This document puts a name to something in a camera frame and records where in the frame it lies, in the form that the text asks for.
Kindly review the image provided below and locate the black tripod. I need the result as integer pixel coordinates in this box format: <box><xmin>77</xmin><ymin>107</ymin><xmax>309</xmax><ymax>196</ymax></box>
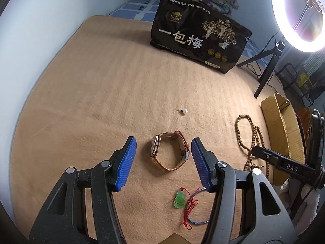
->
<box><xmin>237</xmin><ymin>39</ymin><xmax>286</xmax><ymax>99</ymax></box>

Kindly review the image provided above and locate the wooden bead necklace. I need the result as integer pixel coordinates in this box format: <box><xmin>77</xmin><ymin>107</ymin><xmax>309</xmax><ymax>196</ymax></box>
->
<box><xmin>235</xmin><ymin>115</ymin><xmax>271</xmax><ymax>179</ymax></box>

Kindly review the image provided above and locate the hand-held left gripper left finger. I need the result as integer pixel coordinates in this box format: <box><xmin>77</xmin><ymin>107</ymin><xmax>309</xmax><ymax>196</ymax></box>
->
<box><xmin>29</xmin><ymin>136</ymin><xmax>138</xmax><ymax>244</ymax></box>

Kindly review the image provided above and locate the black snack bag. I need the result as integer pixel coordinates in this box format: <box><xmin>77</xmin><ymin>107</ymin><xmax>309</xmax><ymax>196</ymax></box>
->
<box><xmin>150</xmin><ymin>0</ymin><xmax>252</xmax><ymax>74</ymax></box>

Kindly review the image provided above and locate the cardboard box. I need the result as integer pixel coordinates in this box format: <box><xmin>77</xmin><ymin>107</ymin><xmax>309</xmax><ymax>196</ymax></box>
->
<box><xmin>261</xmin><ymin>93</ymin><xmax>306</xmax><ymax>186</ymax></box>

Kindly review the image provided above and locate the ring light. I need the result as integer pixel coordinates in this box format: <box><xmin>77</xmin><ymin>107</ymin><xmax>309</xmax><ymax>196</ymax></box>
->
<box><xmin>271</xmin><ymin>0</ymin><xmax>325</xmax><ymax>52</ymax></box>

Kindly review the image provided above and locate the tan slipper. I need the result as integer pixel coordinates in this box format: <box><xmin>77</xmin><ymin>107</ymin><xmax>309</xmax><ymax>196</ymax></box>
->
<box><xmin>157</xmin><ymin>232</ymin><xmax>194</xmax><ymax>244</ymax></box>

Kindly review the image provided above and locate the brown strap wristwatch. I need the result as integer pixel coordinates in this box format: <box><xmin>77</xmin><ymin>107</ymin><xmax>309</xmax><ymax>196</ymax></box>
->
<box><xmin>152</xmin><ymin>131</ymin><xmax>190</xmax><ymax>171</ymax></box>

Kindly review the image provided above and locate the yellow crate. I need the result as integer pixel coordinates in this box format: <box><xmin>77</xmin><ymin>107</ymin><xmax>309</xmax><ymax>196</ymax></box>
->
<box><xmin>298</xmin><ymin>72</ymin><xmax>314</xmax><ymax>88</ymax></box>

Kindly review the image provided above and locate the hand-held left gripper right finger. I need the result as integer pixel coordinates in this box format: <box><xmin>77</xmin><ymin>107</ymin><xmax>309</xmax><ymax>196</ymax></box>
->
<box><xmin>191</xmin><ymin>137</ymin><xmax>297</xmax><ymax>244</ymax></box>

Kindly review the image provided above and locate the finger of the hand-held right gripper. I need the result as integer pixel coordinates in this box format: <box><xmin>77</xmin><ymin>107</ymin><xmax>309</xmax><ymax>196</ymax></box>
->
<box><xmin>251</xmin><ymin>146</ymin><xmax>281</xmax><ymax>169</ymax></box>

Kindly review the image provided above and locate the thin blue bangle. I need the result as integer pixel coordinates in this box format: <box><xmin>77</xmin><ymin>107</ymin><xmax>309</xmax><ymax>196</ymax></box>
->
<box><xmin>187</xmin><ymin>187</ymin><xmax>211</xmax><ymax>225</ymax></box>

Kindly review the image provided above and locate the black power cable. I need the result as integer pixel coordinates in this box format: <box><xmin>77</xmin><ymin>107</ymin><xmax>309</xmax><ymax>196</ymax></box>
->
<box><xmin>247</xmin><ymin>32</ymin><xmax>281</xmax><ymax>78</ymax></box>

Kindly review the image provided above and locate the green jade pendant red cord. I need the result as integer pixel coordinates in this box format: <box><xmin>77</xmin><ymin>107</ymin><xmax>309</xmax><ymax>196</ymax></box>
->
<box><xmin>173</xmin><ymin>187</ymin><xmax>199</xmax><ymax>228</ymax></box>

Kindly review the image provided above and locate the black clothes rack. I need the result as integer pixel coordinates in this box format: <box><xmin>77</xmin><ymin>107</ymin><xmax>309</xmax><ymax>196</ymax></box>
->
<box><xmin>275</xmin><ymin>63</ymin><xmax>300</xmax><ymax>92</ymax></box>

